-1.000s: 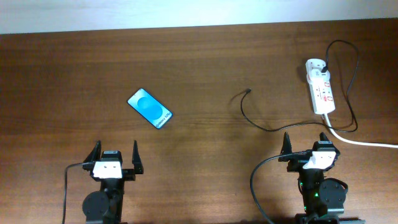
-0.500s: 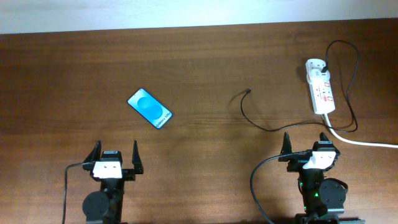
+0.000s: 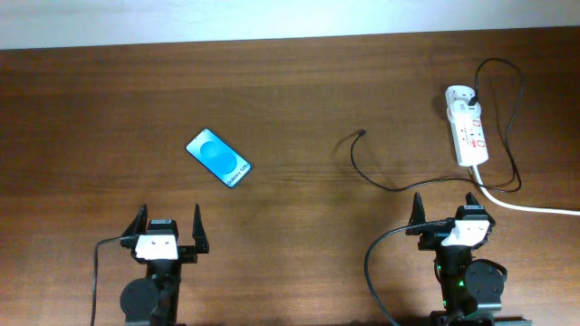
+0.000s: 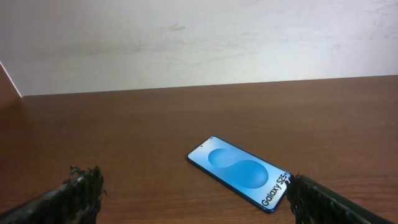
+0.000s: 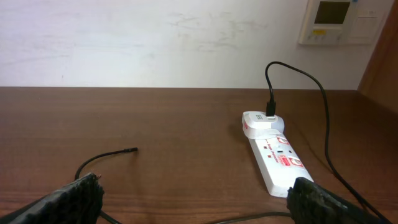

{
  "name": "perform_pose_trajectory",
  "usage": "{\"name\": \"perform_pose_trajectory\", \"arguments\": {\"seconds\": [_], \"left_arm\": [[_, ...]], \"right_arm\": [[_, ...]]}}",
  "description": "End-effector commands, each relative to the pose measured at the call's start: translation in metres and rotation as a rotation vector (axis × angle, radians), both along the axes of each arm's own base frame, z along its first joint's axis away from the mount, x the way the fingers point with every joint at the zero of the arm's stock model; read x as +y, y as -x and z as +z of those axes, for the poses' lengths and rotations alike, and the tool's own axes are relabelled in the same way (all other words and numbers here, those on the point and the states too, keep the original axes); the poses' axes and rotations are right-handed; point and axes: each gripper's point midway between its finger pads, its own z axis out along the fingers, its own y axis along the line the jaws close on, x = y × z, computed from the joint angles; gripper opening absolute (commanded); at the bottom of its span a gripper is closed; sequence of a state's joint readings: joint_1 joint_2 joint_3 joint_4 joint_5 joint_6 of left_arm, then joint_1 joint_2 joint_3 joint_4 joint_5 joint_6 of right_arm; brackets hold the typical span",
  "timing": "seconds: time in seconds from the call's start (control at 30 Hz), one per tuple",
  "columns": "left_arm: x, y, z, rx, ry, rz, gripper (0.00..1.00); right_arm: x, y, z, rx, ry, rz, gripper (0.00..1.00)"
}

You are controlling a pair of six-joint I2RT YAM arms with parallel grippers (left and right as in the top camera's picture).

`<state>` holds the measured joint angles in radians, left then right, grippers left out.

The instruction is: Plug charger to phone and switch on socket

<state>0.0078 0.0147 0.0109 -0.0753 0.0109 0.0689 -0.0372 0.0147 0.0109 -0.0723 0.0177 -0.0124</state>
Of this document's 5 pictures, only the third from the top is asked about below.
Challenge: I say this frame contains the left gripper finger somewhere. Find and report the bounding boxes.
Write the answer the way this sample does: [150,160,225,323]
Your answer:
[121,204,148,237]
[192,204,208,252]

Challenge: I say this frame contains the blue screen Galaxy smartphone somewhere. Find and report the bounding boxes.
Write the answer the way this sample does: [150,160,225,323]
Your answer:
[185,129,252,188]

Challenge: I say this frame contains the black USB charging cable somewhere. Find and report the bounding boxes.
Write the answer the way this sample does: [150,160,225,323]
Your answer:
[350,57,525,194]

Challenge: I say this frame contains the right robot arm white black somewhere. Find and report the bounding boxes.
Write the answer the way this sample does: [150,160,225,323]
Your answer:
[405,193,533,326]

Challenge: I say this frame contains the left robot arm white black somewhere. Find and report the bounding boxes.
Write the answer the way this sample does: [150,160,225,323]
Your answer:
[120,205,209,326]

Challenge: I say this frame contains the white USB charger plug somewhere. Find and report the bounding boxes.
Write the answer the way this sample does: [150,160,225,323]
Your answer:
[447,100,481,124]

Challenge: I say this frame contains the white power strip red switches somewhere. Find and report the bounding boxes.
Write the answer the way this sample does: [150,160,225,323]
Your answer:
[445,85,488,168]

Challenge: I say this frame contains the white power strip cord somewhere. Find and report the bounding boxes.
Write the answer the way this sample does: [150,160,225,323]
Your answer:
[469,165,580,216]

